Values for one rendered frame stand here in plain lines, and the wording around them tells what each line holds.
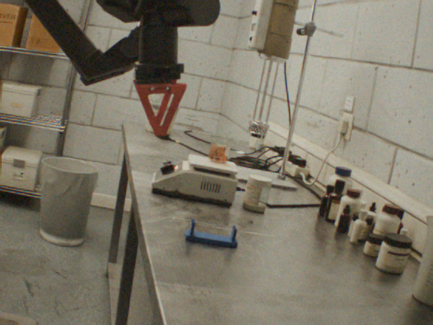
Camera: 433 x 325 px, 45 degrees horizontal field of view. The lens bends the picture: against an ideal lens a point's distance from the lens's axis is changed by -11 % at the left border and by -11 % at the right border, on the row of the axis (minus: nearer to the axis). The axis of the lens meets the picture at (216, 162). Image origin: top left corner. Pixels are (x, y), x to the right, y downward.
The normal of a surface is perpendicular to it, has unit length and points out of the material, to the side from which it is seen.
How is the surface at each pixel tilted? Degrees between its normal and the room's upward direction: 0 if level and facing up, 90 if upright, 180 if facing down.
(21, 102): 93
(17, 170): 92
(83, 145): 90
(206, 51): 90
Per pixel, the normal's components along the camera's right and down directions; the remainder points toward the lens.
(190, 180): 0.05, 0.18
